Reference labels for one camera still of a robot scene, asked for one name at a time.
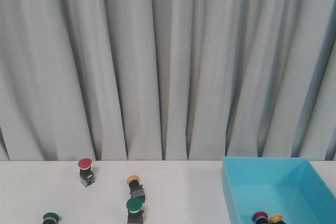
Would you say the red push button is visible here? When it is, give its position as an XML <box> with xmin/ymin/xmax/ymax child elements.
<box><xmin>252</xmin><ymin>211</ymin><xmax>269</xmax><ymax>224</ymax></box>
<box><xmin>78</xmin><ymin>158</ymin><xmax>95</xmax><ymax>187</ymax></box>

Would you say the yellow push button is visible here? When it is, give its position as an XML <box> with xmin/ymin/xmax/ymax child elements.
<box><xmin>268</xmin><ymin>214</ymin><xmax>286</xmax><ymax>224</ymax></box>
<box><xmin>127</xmin><ymin>175</ymin><xmax>145</xmax><ymax>203</ymax></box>

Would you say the light blue plastic box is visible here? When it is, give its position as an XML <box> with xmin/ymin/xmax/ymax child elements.
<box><xmin>222</xmin><ymin>157</ymin><xmax>335</xmax><ymax>223</ymax></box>

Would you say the grey curtain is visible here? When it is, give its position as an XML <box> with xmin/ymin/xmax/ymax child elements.
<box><xmin>1</xmin><ymin>0</ymin><xmax>335</xmax><ymax>161</ymax></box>

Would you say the yellow push button lying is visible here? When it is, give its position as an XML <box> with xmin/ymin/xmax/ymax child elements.
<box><xmin>127</xmin><ymin>175</ymin><xmax>145</xmax><ymax>203</ymax></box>

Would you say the green push button right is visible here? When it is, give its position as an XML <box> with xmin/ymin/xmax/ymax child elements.
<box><xmin>126</xmin><ymin>197</ymin><xmax>144</xmax><ymax>224</ymax></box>

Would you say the green push button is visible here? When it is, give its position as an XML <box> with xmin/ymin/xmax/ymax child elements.
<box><xmin>126</xmin><ymin>197</ymin><xmax>144</xmax><ymax>224</ymax></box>
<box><xmin>43</xmin><ymin>212</ymin><xmax>60</xmax><ymax>224</ymax></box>

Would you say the green push button left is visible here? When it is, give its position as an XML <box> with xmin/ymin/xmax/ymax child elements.
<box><xmin>43</xmin><ymin>212</ymin><xmax>60</xmax><ymax>224</ymax></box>

